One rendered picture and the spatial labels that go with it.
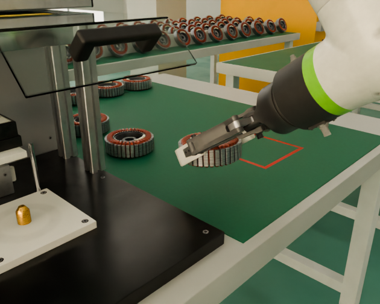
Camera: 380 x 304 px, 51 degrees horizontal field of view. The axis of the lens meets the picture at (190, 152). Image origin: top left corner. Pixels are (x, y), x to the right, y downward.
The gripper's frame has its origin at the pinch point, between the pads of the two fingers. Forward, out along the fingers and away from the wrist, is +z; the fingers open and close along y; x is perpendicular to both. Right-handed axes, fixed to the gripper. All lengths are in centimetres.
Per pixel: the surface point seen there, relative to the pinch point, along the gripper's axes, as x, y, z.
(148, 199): -4.6, -12.3, 5.7
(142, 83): 37, 32, 61
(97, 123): 12.2, -13.0, 12.2
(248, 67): 39, 95, 66
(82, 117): 14.0, -15.0, 13.0
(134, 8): 207, 206, 276
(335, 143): -8.0, 40.0, 3.6
